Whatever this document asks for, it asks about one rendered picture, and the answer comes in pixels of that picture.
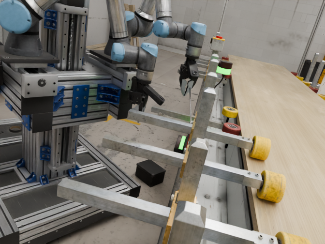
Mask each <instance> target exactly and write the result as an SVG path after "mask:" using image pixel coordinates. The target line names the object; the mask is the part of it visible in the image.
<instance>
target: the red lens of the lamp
mask: <svg viewBox="0 0 325 244"><path fill-rule="evenodd" d="M232 65H233V63H225V62H222V61H220V60H219V64H218V66H219V67H222V68H226V69H231V68H232Z"/></svg>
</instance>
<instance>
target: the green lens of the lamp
mask: <svg viewBox="0 0 325 244"><path fill-rule="evenodd" d="M217 72H218V73H221V74H226V75H229V74H230V72H231V69H223V68H220V67H217Z"/></svg>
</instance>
